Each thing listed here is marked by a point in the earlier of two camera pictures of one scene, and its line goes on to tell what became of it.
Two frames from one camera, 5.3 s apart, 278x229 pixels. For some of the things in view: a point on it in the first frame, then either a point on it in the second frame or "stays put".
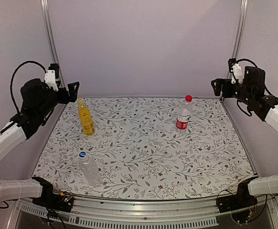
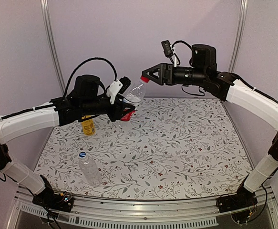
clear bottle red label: (185, 113) to (134, 97)
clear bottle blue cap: (90, 171) stays put
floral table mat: (140, 154) stays put
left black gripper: (72, 94) to (118, 113)
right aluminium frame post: (242, 16) stays put
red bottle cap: (188, 98) to (144, 78)
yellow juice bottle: (88, 124) stays put
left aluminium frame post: (54, 46) stays put
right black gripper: (226, 93) to (166, 71)
